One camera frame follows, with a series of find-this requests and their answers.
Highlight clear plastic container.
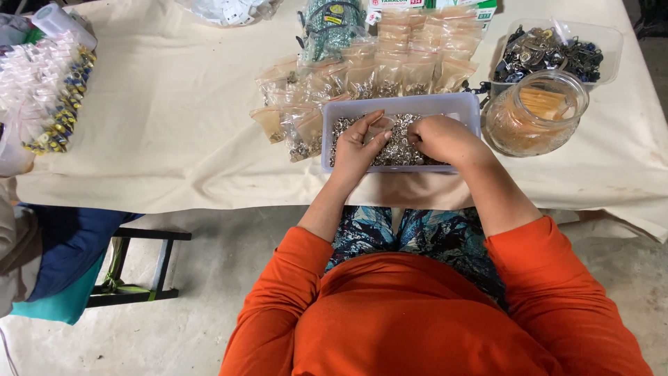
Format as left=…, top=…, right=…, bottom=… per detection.
left=489, top=18, right=624, bottom=97

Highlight white tape roll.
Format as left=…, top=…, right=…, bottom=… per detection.
left=31, top=2, right=98, bottom=51

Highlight cream tablecloth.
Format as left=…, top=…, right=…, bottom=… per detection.
left=15, top=0, right=668, bottom=243

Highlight person's left hand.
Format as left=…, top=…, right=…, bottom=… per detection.
left=331, top=110, right=393, bottom=183

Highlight clear bag of white tags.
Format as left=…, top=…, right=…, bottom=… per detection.
left=175, top=0, right=285, bottom=27

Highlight translucent plastic tray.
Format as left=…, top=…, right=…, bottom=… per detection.
left=320, top=92, right=482, bottom=174

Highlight heap of silver eyelets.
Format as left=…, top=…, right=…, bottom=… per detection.
left=329, top=113, right=451, bottom=168

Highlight glass jar with rubber bands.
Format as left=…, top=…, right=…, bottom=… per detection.
left=484, top=70, right=590, bottom=158

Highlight blue and teal cloth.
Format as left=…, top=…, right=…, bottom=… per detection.
left=10, top=203, right=144, bottom=326

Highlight person's right hand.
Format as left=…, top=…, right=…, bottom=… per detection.
left=407, top=114, right=491, bottom=168

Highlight pile of gold-blue button bags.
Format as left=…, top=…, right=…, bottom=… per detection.
left=0, top=30, right=98, bottom=156

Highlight black wooden stool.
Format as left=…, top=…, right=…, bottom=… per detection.
left=86, top=227, right=193, bottom=308

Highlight heap of dark zipper pulls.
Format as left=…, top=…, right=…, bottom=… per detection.
left=494, top=26, right=604, bottom=84

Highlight small clear zip bag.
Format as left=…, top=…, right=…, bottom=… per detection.
left=364, top=115, right=398, bottom=147

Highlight pile of filled zip bags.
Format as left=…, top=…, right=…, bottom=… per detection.
left=249, top=6, right=483, bottom=163

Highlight loose black zipper pulls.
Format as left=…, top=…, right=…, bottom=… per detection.
left=461, top=80, right=492, bottom=109

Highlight green beaded trim packet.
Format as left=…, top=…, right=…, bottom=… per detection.
left=295, top=0, right=368, bottom=63

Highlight white box with green label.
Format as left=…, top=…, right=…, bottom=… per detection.
left=365, top=0, right=498, bottom=31

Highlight person's orange sweater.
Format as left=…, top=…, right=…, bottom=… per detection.
left=219, top=215, right=654, bottom=376

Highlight person's blue patterned trousers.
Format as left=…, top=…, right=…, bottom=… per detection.
left=324, top=205, right=510, bottom=314

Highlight grey cloth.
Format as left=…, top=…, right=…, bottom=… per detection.
left=0, top=178, right=43, bottom=319

